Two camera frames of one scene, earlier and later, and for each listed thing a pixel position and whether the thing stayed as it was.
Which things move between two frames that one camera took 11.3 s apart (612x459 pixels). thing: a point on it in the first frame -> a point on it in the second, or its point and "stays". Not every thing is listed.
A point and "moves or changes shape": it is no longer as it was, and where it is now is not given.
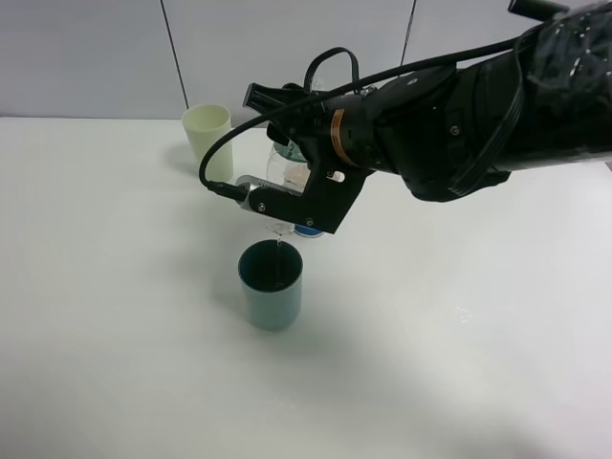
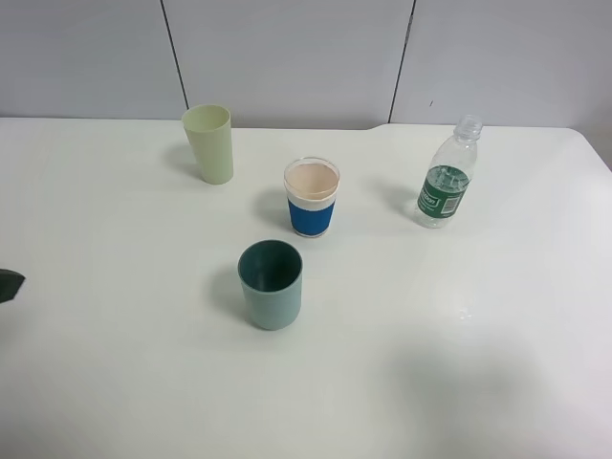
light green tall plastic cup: [205, 124] stays
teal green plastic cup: [272, 273] stays
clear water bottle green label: [287, 167] moves or changes shape
